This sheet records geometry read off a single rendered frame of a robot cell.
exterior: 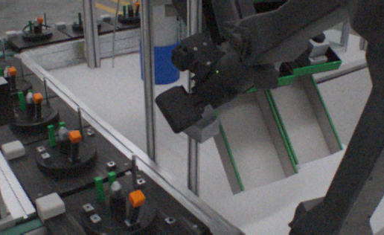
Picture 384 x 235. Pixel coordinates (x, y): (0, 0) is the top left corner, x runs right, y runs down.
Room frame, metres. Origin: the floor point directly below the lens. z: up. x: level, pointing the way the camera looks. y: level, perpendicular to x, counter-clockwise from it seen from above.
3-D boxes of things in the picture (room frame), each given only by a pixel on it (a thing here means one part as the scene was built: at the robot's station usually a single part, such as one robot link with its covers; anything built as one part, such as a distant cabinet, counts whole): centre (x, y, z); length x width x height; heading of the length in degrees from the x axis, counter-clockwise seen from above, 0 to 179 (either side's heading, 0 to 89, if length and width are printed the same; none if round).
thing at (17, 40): (1.87, 0.68, 1.01); 0.24 x 0.24 x 0.13; 36
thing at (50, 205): (0.64, 0.26, 0.97); 0.05 x 0.05 x 0.04; 36
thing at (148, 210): (0.62, 0.13, 0.98); 0.14 x 0.14 x 0.02
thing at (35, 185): (0.83, 0.28, 1.01); 0.24 x 0.24 x 0.13; 36
